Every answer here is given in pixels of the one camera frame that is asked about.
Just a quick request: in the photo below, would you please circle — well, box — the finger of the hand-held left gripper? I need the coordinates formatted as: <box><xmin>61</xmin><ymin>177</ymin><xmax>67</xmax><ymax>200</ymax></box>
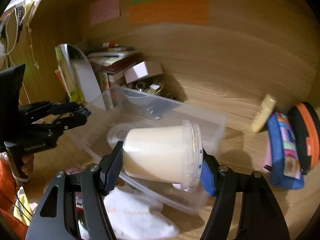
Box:
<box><xmin>44</xmin><ymin>113</ymin><xmax>88</xmax><ymax>134</ymax></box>
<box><xmin>49</xmin><ymin>101</ymin><xmax>91</xmax><ymax>118</ymax></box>

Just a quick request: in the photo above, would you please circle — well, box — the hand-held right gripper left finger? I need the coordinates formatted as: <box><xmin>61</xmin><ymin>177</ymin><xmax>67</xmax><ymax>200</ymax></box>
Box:
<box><xmin>26</xmin><ymin>141</ymin><xmax>125</xmax><ymax>240</ymax></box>

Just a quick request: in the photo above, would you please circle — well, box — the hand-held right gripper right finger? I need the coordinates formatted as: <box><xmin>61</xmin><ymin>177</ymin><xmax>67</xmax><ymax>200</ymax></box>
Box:
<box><xmin>199</xmin><ymin>148</ymin><xmax>290</xmax><ymax>240</ymax></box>

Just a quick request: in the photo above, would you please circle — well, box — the cream-filled clear plastic cup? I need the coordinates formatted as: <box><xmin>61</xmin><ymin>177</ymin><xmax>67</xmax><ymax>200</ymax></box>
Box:
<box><xmin>122</xmin><ymin>120</ymin><xmax>203</xmax><ymax>193</ymax></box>

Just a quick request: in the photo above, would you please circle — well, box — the clear plastic storage box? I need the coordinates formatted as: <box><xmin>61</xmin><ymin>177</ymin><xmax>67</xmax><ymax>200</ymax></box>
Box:
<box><xmin>65</xmin><ymin>85</ymin><xmax>227</xmax><ymax>214</ymax></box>

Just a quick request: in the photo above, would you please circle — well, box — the person's orange sleeve forearm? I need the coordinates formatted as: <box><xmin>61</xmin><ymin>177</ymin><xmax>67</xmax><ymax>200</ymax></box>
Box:
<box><xmin>0</xmin><ymin>155</ymin><xmax>30</xmax><ymax>238</ymax></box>

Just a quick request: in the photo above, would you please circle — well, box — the wooden desktop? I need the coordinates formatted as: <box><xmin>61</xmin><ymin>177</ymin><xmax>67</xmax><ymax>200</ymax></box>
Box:
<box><xmin>15</xmin><ymin>0</ymin><xmax>320</xmax><ymax>240</ymax></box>

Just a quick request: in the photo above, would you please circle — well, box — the person's left hand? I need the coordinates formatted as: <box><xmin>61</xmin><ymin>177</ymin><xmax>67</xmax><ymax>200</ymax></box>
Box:
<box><xmin>21</xmin><ymin>154</ymin><xmax>35</xmax><ymax>182</ymax></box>

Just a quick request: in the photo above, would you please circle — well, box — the oval mirror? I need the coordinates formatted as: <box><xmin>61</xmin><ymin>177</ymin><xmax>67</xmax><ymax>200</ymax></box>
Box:
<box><xmin>59</xmin><ymin>43</ymin><xmax>107</xmax><ymax>111</ymax></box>

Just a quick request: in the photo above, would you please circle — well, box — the clear round plastic lid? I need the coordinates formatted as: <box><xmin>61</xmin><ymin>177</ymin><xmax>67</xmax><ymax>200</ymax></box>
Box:
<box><xmin>107</xmin><ymin>123</ymin><xmax>135</xmax><ymax>147</ymax></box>

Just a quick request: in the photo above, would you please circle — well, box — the white cloth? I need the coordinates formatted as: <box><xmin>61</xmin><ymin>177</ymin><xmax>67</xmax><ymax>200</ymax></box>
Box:
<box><xmin>80</xmin><ymin>185</ymin><xmax>180</xmax><ymax>240</ymax></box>

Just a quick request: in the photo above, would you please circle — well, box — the stack of books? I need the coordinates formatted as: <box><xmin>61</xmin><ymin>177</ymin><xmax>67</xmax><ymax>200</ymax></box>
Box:
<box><xmin>87</xmin><ymin>42</ymin><xmax>143</xmax><ymax>109</ymax></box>

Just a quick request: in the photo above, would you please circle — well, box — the small pink white box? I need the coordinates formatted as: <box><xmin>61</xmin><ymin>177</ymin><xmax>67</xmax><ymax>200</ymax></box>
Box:
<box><xmin>124</xmin><ymin>61</ymin><xmax>164</xmax><ymax>83</ymax></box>

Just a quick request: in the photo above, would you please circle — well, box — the bowl of metal trinkets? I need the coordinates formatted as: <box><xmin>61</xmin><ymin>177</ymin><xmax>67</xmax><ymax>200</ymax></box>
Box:
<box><xmin>132</xmin><ymin>77</ymin><xmax>165</xmax><ymax>96</ymax></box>

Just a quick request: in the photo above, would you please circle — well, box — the blue patchwork pencil case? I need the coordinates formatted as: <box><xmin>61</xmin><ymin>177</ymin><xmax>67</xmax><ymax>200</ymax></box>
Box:
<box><xmin>262</xmin><ymin>112</ymin><xmax>305</xmax><ymax>190</ymax></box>

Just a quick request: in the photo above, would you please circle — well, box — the cream wooden block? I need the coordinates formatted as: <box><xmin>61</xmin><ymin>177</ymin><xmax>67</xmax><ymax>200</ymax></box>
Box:
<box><xmin>251</xmin><ymin>94</ymin><xmax>276</xmax><ymax>133</ymax></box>

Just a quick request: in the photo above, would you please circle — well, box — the pink sticky note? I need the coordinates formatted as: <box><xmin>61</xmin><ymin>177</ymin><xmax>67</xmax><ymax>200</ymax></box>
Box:
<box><xmin>89</xmin><ymin>0</ymin><xmax>121</xmax><ymax>25</ymax></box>

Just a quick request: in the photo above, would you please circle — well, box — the black orange zipper pouch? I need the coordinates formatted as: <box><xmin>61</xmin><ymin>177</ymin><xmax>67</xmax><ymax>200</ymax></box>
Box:
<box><xmin>287</xmin><ymin>101</ymin><xmax>320</xmax><ymax>175</ymax></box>

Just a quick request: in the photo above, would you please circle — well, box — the orange paper sheet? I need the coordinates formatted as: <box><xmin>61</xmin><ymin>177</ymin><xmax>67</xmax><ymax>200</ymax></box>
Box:
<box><xmin>127</xmin><ymin>0</ymin><xmax>210</xmax><ymax>26</ymax></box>

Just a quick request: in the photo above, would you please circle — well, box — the white cable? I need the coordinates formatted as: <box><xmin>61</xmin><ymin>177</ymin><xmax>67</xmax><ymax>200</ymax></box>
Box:
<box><xmin>0</xmin><ymin>5</ymin><xmax>25</xmax><ymax>65</ymax></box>

